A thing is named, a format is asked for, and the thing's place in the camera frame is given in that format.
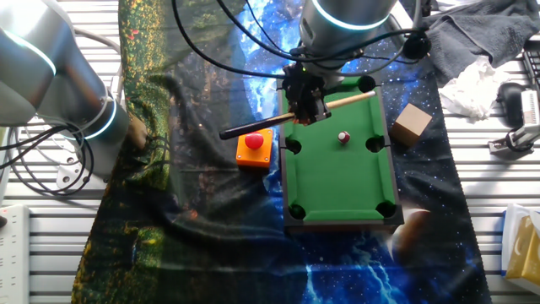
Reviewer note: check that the black computer mouse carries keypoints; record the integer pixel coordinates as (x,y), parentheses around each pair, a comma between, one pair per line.
(510,105)

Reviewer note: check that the yellow white package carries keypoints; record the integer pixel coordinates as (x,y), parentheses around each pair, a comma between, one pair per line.
(523,249)

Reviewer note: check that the galaxy and forest printed cloth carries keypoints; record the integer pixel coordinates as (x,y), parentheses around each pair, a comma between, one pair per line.
(211,253)

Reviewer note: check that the orange box red button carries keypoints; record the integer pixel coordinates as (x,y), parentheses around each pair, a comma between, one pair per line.
(253,158)

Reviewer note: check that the black keyboard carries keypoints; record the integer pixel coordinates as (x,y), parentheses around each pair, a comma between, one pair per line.
(533,63)

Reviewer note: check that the white power strip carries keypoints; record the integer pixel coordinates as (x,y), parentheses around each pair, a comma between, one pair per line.
(14,262)

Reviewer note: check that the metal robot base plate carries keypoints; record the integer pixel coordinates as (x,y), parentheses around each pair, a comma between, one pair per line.
(69,175)

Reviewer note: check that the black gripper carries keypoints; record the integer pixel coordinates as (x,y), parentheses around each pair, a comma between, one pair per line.
(304,86)

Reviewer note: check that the mini green pool table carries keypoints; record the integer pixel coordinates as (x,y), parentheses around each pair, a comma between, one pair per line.
(333,181)

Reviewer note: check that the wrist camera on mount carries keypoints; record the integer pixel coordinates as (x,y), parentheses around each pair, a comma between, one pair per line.
(417,45)

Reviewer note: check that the black white device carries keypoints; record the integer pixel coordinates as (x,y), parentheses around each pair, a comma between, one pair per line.
(529,110)

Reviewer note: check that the grey towel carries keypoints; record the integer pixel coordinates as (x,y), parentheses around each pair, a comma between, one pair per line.
(493,29)

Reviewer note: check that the crumpled white tissue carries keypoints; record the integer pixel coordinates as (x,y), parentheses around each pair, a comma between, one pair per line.
(472,93)

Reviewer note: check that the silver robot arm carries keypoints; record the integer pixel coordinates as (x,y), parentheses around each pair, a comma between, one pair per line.
(42,63)

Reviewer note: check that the wooden cube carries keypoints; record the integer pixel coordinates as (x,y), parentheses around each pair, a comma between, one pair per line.
(411,124)

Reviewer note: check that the red and white pool ball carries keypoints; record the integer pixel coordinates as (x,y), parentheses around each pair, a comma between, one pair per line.
(343,137)

